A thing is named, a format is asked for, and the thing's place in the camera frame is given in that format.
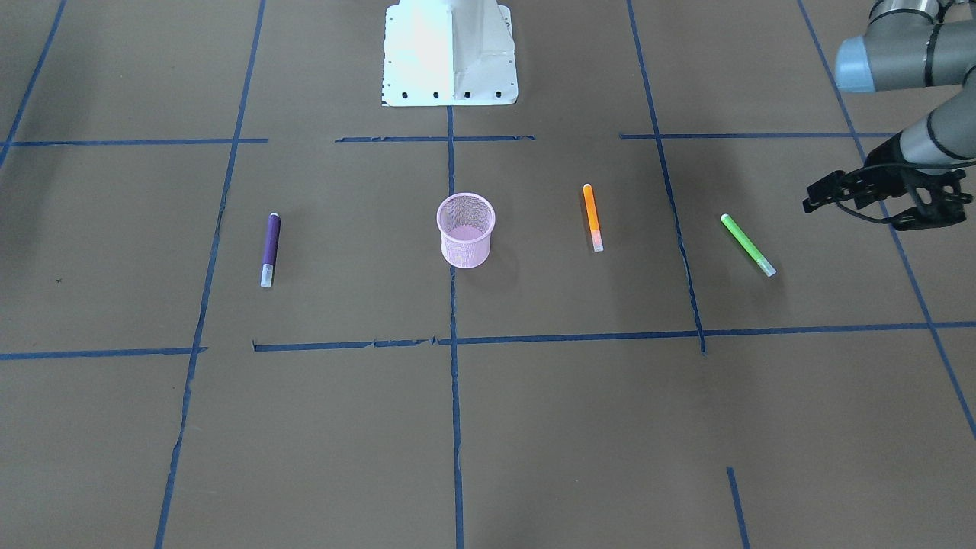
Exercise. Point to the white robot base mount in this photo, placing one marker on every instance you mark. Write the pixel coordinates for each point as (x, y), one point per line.
(441, 53)

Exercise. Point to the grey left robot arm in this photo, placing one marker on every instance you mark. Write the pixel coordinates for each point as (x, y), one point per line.
(909, 45)

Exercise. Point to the pink mesh pen holder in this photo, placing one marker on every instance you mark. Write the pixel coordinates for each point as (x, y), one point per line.
(465, 222)

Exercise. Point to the purple marker pen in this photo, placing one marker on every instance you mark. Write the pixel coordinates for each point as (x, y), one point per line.
(270, 254)

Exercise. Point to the orange marker pen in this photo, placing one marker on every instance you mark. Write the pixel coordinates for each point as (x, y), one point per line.
(592, 216)

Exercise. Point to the green marker pen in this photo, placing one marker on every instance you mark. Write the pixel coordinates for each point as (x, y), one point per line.
(748, 245)

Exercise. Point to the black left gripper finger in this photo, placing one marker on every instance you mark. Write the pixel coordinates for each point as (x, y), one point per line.
(836, 187)
(940, 213)

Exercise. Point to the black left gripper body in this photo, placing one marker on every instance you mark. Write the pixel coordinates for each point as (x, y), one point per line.
(877, 180)

